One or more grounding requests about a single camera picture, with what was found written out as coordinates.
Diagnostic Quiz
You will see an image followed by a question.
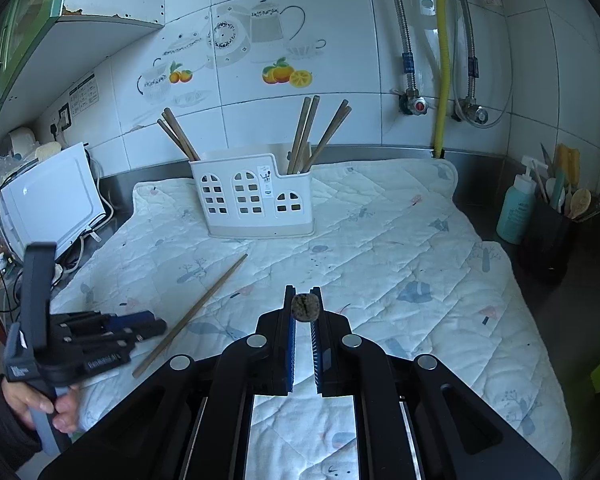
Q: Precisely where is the yellow gas hose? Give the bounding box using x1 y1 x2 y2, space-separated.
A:
432 0 450 161

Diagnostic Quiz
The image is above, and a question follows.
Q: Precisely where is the braided metal hose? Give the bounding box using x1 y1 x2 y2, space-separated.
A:
452 0 481 104
379 0 416 97

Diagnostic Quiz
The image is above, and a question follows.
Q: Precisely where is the dark jacket left forearm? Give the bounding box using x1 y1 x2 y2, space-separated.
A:
0 375 42 479

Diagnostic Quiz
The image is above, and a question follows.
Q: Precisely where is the teal soap bottle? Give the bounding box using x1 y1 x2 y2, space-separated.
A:
496 155 545 245

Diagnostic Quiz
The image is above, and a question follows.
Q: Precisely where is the person's left hand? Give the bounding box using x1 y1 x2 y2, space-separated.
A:
1 378 79 434

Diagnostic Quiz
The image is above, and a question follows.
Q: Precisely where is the red-knob water valve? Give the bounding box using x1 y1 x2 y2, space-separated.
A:
391 89 429 116

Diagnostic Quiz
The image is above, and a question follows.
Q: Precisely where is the white quilted mat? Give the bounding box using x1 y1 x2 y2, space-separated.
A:
52 159 571 476

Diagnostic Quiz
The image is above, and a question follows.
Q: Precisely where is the white plastic utensil holder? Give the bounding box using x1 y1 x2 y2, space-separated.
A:
189 153 314 238

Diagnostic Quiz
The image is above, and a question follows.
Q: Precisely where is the black utensil bin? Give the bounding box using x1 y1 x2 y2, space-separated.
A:
514 202 600 296

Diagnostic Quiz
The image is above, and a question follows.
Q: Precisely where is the metal water valve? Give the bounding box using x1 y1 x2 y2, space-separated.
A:
452 98 489 128

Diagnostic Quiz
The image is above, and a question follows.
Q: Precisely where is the white microwave oven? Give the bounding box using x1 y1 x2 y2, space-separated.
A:
0 144 105 260

